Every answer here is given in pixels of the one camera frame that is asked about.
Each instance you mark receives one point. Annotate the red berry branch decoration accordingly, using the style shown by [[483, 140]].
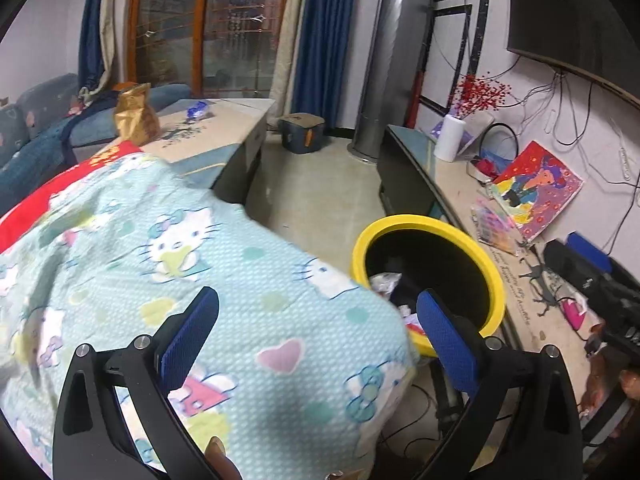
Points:
[[474, 94]]

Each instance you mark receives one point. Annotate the Hello Kitty light blue blanket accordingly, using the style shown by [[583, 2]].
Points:
[[299, 374]]

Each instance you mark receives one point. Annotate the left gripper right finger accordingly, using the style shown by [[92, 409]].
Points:
[[543, 439]]

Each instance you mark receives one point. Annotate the blue curtain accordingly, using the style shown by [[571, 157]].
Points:
[[90, 59], [321, 58]]

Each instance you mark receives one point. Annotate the blue curtain right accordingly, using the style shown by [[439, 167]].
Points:
[[321, 58]]

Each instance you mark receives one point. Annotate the blue white wrapper on table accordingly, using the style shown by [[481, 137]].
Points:
[[197, 111]]

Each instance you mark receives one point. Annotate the colourful red painting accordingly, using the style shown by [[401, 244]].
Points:
[[534, 189]]

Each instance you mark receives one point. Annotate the silver tower air conditioner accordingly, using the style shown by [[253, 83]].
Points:
[[401, 27]]

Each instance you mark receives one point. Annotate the blue curtain left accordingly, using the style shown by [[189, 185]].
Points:
[[90, 59]]

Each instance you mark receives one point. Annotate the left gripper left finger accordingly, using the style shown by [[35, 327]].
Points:
[[91, 437]]

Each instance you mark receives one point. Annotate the black wall television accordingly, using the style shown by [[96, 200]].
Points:
[[595, 39]]

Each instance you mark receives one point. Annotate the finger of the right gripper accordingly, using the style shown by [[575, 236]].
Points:
[[589, 252], [569, 265]]

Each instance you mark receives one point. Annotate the yellow rimmed black trash bin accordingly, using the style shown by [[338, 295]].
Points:
[[430, 254]]

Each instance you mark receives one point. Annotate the white plastic bag in bin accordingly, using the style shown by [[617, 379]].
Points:
[[385, 283]]

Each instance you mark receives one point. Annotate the beige grey coffee table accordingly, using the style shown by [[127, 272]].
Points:
[[213, 159]]

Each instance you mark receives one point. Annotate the white paper towel roll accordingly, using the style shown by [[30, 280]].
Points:
[[448, 138]]

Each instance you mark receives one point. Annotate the colourful bead palette sheet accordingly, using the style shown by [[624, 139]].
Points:
[[494, 228]]

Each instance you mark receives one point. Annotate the person's left hand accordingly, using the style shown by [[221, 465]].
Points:
[[215, 454]]

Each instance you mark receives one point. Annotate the long tv cabinet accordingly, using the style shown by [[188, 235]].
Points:
[[414, 181]]

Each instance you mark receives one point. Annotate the blue grey sofa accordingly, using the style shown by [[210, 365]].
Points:
[[40, 137]]

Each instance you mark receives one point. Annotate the person's right hand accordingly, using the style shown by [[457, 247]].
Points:
[[605, 372]]

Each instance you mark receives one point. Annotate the wooden framed glass door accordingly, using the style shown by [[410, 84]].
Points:
[[219, 48]]

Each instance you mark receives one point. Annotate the gold foil snack bag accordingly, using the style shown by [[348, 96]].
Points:
[[135, 119]]

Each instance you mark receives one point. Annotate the red blanket underneath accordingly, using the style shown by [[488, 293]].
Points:
[[17, 221]]

